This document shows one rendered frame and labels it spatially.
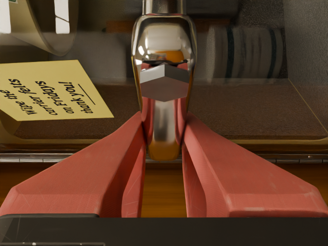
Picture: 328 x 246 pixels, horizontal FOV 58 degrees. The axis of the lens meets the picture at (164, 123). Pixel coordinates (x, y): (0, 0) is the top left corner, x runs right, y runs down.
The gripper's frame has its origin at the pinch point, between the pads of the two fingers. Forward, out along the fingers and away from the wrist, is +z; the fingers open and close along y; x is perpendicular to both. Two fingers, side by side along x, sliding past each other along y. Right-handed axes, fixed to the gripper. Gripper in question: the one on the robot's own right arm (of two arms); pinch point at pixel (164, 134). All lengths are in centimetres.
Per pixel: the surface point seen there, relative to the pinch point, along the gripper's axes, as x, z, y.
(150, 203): 20.7, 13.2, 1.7
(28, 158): 14.8, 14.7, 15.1
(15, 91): 1.4, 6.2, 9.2
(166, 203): 20.7, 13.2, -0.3
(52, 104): 3.1, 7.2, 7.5
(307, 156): 14.1, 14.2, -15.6
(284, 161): 15.3, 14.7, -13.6
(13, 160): 15.1, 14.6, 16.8
